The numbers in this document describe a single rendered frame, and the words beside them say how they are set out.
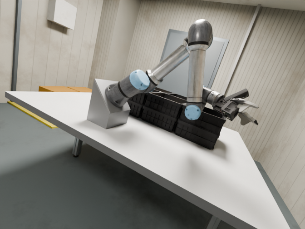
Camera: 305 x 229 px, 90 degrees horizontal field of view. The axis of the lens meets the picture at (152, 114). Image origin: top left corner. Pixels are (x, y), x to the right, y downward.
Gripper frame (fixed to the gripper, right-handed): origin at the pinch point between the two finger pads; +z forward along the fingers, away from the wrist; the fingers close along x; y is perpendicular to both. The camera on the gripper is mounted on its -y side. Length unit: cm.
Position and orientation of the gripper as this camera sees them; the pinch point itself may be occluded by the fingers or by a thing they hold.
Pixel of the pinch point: (259, 115)
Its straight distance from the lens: 81.7
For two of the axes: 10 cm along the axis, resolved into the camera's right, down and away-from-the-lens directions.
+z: 5.3, 4.8, -7.0
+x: -4.8, -5.1, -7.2
